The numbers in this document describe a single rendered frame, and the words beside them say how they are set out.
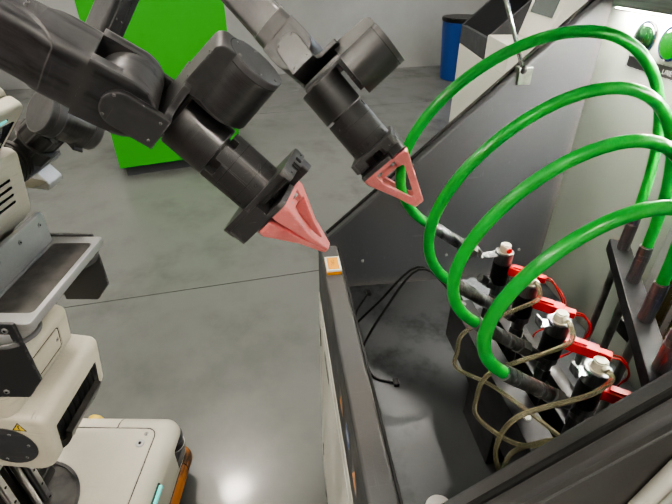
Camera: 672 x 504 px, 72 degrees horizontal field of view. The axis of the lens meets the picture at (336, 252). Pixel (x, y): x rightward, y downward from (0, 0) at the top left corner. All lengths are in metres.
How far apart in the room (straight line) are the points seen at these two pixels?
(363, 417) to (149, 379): 1.55
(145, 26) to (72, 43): 3.31
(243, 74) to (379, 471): 0.49
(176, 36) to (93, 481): 2.98
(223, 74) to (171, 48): 3.35
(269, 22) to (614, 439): 0.61
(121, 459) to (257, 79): 1.30
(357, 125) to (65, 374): 0.77
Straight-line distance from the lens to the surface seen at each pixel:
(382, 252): 1.07
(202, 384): 2.06
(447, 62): 6.88
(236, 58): 0.44
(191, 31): 3.80
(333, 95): 0.60
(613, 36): 0.69
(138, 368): 2.21
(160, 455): 1.56
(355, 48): 0.61
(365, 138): 0.60
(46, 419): 1.04
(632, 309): 0.74
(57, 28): 0.47
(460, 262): 0.52
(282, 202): 0.47
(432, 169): 1.00
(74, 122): 0.97
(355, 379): 0.74
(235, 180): 0.48
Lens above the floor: 1.50
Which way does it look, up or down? 33 degrees down
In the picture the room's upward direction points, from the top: straight up
